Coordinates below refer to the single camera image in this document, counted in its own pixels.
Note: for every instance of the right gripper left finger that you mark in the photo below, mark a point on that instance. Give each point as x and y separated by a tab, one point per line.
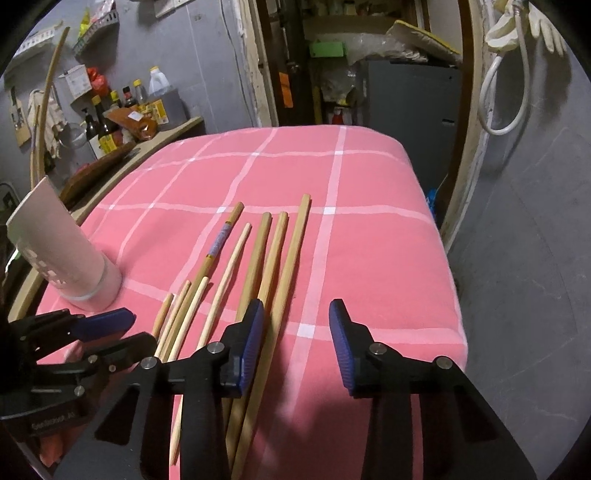
130	435

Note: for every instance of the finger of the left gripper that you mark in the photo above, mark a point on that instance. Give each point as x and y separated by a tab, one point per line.
103	325
123	353

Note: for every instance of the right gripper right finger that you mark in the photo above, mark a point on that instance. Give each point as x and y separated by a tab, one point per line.
427	419

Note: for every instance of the thin pale wooden chopstick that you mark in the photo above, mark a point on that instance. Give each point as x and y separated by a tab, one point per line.
207	330

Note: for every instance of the purple banded chopstick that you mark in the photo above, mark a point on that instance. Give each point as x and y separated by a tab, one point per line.
207	265

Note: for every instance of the person's left hand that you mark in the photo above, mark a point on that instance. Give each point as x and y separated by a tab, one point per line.
51	449

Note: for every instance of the pink plastic utensil holder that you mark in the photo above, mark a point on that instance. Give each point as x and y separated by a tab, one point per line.
46	235

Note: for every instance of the wooden cutting board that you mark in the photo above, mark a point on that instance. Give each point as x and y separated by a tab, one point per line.
81	182

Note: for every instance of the yellow label sauce bottle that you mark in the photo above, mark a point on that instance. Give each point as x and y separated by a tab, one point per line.
110	136

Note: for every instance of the dark soy sauce bottle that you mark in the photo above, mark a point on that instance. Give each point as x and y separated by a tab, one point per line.
92	134

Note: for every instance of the hanging beige towel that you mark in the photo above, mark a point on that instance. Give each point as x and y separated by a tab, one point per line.
54	124

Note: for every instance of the wooden knife holder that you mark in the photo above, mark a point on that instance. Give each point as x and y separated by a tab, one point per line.
20	124

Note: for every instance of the yellow cap bottle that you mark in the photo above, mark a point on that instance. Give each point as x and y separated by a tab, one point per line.
140	95

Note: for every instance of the red plastic bag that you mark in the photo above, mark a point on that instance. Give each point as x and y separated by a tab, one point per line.
98	82

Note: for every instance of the dark grey cabinet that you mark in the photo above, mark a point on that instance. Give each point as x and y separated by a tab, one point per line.
418	105

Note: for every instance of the green box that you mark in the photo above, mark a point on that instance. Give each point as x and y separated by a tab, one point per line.
327	49

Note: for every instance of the folded cushion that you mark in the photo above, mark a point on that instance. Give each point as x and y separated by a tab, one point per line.
425	41

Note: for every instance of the white rubber gloves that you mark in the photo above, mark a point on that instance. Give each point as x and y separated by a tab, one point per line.
504	36

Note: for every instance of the white wall box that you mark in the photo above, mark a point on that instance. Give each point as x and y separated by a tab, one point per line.
77	81

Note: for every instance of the metal wall shelf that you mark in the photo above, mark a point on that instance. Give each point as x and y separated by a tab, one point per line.
95	31

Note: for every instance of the white wall rack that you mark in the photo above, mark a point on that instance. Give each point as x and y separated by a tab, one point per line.
37	41

